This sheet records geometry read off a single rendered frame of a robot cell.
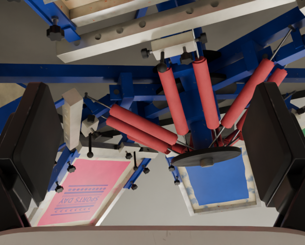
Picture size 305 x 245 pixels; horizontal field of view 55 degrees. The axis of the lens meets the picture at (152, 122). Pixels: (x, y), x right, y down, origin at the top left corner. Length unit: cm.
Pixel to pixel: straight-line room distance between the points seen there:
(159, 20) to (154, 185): 405
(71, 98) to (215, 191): 169
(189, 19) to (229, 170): 156
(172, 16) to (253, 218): 398
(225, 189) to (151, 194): 248
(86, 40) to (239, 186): 180
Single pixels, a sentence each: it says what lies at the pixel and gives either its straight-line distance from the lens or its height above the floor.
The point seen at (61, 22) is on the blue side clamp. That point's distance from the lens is 88.
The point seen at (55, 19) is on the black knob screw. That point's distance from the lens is 86.
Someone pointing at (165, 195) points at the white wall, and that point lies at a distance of 472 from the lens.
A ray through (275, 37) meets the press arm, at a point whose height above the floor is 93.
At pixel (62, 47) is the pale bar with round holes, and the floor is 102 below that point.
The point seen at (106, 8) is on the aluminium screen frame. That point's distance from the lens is 86.
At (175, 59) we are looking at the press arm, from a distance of 102.
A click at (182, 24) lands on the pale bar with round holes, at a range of 86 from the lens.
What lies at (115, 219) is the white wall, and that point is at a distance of 496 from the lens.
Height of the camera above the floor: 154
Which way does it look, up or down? 18 degrees down
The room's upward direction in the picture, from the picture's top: 172 degrees clockwise
